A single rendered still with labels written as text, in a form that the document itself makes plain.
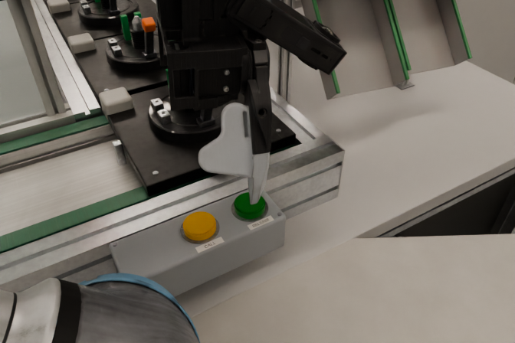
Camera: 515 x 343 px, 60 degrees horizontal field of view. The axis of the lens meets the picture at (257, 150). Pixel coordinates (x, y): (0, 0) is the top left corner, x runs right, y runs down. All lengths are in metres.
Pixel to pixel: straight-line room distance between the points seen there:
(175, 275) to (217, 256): 0.05
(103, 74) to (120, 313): 0.62
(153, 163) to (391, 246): 0.37
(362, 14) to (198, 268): 0.51
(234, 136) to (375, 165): 0.48
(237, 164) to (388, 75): 0.47
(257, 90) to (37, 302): 0.21
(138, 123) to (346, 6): 0.40
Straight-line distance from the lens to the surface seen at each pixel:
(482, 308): 0.67
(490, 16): 2.09
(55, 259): 0.57
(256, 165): 0.37
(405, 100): 1.02
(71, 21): 1.15
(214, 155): 0.37
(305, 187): 0.68
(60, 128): 0.80
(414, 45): 0.87
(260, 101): 0.35
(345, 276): 0.65
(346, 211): 0.73
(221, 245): 0.54
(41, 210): 0.71
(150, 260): 0.54
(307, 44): 0.37
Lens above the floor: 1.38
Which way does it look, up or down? 39 degrees down
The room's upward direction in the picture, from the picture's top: straight up
